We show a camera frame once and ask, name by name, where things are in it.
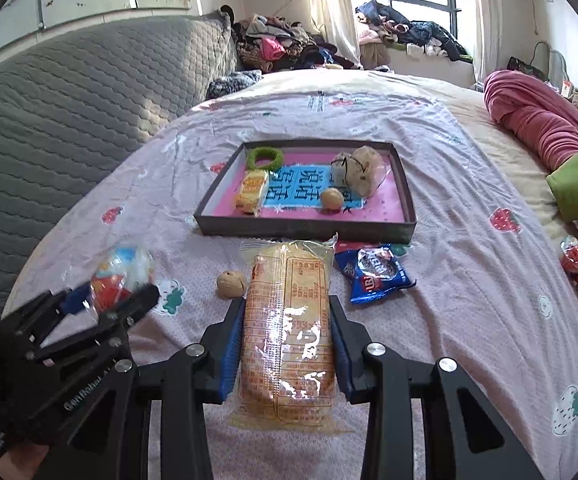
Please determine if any red toy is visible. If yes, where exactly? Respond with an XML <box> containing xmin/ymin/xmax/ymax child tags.
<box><xmin>89</xmin><ymin>245</ymin><xmax>154</xmax><ymax>313</ymax></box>

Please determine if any beige mesh drawstring pouch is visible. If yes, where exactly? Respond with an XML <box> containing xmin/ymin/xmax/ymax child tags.
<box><xmin>330</xmin><ymin>145</ymin><xmax>391</xmax><ymax>198</ymax></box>

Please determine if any pink patterned bed sheet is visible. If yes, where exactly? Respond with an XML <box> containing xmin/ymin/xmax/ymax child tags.
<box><xmin>8</xmin><ymin>92</ymin><xmax>578</xmax><ymax>479</ymax></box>

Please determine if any large orange biscuit packet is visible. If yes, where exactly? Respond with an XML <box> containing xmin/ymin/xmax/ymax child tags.
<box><xmin>228</xmin><ymin>237</ymin><xmax>351</xmax><ymax>434</ymax></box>

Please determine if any green crochet ring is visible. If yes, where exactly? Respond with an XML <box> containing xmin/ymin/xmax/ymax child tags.
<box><xmin>245</xmin><ymin>145</ymin><xmax>286</xmax><ymax>172</ymax></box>

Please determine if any dark shallow box tray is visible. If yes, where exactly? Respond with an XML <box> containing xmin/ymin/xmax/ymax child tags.
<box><xmin>194</xmin><ymin>138</ymin><xmax>417</xmax><ymax>244</ymax></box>

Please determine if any person's left hand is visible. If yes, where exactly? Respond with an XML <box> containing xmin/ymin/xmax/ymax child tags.
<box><xmin>0</xmin><ymin>442</ymin><xmax>49</xmax><ymax>480</ymax></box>

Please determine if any clothes pile on windowsill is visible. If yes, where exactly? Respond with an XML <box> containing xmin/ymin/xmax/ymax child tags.
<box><xmin>355</xmin><ymin>0</ymin><xmax>473</xmax><ymax>63</ymax></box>

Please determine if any clothes pile by headboard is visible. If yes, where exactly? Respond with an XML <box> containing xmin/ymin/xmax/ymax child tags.
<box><xmin>219</xmin><ymin>4</ymin><xmax>362</xmax><ymax>74</ymax></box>

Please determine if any small orange bread packet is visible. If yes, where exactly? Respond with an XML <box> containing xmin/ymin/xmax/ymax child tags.
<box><xmin>236</xmin><ymin>169</ymin><xmax>269</xmax><ymax>216</ymax></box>

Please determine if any walnut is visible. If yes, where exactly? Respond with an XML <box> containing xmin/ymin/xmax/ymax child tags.
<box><xmin>320</xmin><ymin>188</ymin><xmax>345</xmax><ymax>211</ymax></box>
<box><xmin>216</xmin><ymin>270</ymin><xmax>248</xmax><ymax>299</ymax></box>

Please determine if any cream curtain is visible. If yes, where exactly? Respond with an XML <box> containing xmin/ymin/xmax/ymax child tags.
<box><xmin>310</xmin><ymin>0</ymin><xmax>360</xmax><ymax>65</ymax></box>

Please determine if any pink rolled blanket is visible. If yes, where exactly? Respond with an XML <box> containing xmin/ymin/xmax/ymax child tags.
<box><xmin>484</xmin><ymin>70</ymin><xmax>578</xmax><ymax>171</ymax></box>

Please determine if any blue oreo cookie packet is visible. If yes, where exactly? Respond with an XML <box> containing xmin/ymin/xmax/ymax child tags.
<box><xmin>334</xmin><ymin>245</ymin><xmax>416</xmax><ymax>306</ymax></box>

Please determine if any dark knitted cloth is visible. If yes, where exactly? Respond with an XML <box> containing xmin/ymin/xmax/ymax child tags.
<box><xmin>206</xmin><ymin>70</ymin><xmax>263</xmax><ymax>100</ymax></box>

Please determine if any grey quilted headboard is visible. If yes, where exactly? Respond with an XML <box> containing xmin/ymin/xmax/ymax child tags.
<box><xmin>0</xmin><ymin>12</ymin><xmax>238</xmax><ymax>314</ymax></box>

